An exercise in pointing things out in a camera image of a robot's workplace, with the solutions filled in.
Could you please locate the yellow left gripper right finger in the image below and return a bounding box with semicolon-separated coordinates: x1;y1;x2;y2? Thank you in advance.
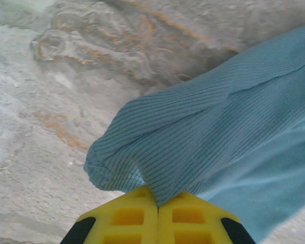
158;191;256;244

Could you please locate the teal ribbed tank top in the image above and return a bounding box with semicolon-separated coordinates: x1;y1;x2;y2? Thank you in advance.
83;21;305;242

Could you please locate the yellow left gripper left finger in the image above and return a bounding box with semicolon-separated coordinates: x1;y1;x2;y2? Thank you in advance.
62;185;159;244

